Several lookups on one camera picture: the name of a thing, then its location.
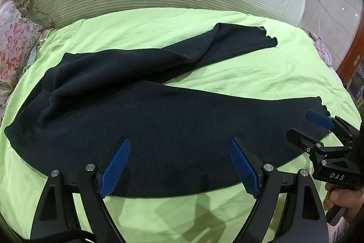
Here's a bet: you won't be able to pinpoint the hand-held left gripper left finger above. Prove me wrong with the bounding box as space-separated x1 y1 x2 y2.
31 137 132 243

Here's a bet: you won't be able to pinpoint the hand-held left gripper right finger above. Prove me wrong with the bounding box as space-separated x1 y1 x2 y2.
228 136 330 243

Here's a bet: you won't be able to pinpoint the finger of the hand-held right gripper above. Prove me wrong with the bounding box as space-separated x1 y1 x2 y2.
306 110 356 144
286 129 326 157

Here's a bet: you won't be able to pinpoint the dark navy pants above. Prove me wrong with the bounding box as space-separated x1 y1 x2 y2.
4 22 332 198

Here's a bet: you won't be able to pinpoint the person's right hand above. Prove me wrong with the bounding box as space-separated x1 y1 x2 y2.
324 185 364 223

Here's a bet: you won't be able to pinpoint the wooden glass cabinet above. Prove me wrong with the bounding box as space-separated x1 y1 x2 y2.
336 27 364 118

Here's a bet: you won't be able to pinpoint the floral cloth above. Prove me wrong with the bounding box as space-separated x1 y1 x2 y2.
308 31 334 69

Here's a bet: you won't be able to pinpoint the light green bed sheet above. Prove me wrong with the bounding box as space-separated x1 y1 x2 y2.
0 7 360 243

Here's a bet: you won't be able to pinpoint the floral pillow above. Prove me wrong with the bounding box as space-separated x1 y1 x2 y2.
0 0 54 118

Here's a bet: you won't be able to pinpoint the black cable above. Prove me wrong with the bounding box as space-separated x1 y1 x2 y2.
60 227 99 243

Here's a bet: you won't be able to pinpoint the thin wall cable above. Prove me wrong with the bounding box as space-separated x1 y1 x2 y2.
301 0 324 31

